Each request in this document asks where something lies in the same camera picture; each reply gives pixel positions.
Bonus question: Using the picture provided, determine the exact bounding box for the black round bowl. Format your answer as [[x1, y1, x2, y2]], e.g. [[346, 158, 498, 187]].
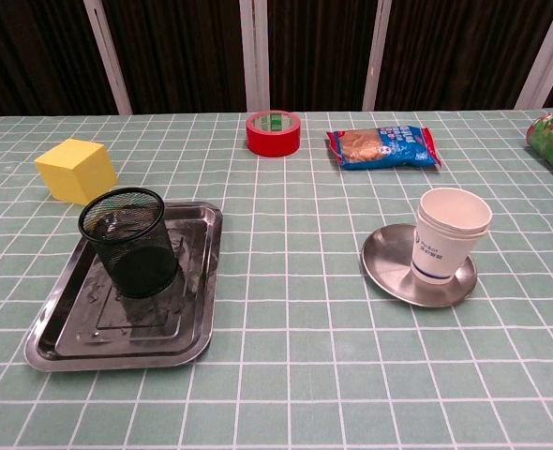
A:
[[78, 187, 177, 299]]

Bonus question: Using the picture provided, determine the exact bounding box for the red tape roll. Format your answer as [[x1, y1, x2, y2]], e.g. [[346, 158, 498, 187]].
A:
[[245, 110, 302, 158]]

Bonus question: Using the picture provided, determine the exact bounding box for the yellow cube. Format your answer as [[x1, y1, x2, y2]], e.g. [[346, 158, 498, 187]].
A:
[[33, 138, 119, 206]]

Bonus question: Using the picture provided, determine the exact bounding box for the rectangular steel tray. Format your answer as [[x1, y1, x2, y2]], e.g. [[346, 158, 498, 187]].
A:
[[23, 201, 225, 373]]

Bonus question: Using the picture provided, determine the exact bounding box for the white frame post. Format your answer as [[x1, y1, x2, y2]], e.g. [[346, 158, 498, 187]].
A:
[[82, 0, 134, 116], [362, 0, 393, 112], [238, 0, 272, 113], [514, 0, 553, 111]]

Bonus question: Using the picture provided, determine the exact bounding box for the green checked tablecloth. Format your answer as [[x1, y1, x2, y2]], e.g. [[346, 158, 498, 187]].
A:
[[0, 107, 553, 450]]

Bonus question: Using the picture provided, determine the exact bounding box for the blue biscuit packet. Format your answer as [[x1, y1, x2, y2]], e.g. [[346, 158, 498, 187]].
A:
[[325, 124, 443, 173]]

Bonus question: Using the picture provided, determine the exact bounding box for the round steel plate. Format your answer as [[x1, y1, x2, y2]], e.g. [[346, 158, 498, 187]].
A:
[[361, 223, 478, 308]]

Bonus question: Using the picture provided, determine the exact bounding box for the white paper cup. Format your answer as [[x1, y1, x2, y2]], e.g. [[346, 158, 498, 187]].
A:
[[410, 187, 494, 286]]

